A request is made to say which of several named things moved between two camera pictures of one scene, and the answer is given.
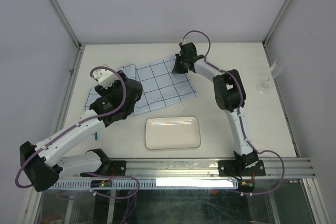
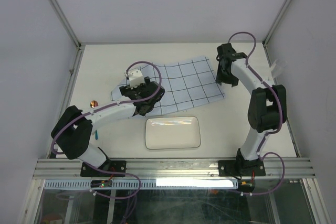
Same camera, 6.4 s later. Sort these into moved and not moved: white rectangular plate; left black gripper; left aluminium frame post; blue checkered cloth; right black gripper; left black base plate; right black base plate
Moved: left black gripper; right black gripper; blue checkered cloth
Not moved: right black base plate; white rectangular plate; left aluminium frame post; left black base plate
